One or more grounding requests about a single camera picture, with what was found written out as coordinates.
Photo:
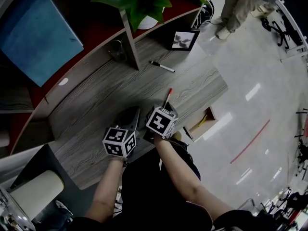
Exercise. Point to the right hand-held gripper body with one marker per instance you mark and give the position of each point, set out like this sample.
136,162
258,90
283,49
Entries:
158,123

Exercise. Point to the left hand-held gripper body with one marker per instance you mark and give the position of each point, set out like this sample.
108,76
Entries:
116,142

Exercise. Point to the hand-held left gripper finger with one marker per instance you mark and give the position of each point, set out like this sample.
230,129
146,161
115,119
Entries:
120,119
136,123

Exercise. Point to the red pen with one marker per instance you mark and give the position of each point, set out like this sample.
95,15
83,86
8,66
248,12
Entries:
169,95

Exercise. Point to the yellow pen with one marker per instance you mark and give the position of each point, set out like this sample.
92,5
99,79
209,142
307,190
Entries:
202,121

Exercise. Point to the wooden drawer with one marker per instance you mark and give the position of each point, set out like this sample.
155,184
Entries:
201,129

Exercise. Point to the black and white marker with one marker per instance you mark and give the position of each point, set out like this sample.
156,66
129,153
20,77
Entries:
162,66

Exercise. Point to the person's left forearm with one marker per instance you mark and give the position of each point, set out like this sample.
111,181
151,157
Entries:
103,191

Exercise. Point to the person's right forearm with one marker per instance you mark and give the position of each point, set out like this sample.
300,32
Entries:
187,182

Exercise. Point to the grey wooden desk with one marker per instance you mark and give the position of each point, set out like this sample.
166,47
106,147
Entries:
108,93

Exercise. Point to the grey wooden desk hutch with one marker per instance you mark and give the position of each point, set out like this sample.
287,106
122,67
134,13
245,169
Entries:
89,64

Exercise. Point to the black office chair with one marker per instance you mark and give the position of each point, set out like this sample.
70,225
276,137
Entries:
281,32

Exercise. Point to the person's shoe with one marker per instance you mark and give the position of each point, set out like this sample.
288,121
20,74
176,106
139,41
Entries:
177,135

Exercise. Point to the person's black clothing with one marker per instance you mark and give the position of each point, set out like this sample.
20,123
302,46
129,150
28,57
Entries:
149,201

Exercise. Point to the clear drinking glass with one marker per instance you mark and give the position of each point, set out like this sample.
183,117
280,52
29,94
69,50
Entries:
117,50

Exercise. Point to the pile of black helmets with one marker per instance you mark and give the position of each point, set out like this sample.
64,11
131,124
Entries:
204,13

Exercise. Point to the green potted plant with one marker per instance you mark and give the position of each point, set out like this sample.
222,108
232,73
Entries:
144,3

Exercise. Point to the blue book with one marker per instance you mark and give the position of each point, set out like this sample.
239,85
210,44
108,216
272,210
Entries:
38,37

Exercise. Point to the black picture frame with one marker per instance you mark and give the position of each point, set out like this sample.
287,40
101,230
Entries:
183,39

